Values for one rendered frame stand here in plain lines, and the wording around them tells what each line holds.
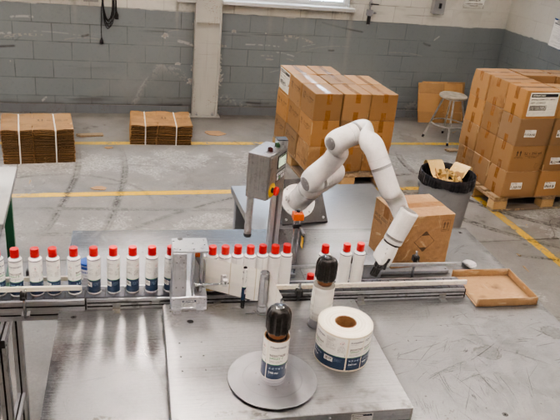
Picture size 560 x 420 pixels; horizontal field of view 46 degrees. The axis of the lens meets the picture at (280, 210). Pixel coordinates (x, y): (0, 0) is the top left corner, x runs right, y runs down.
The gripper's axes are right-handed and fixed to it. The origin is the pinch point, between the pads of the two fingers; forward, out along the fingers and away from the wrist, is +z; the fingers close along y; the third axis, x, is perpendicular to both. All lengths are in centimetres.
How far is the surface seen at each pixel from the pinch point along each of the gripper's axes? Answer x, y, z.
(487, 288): 58, -1, -9
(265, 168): -66, 0, -27
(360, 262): -9.9, 1.9, -2.8
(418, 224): 20.0, -19.4, -21.4
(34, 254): -136, 2, 37
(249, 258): -57, 3, 11
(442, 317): 27.5, 20.3, 2.3
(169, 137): -32, -427, 103
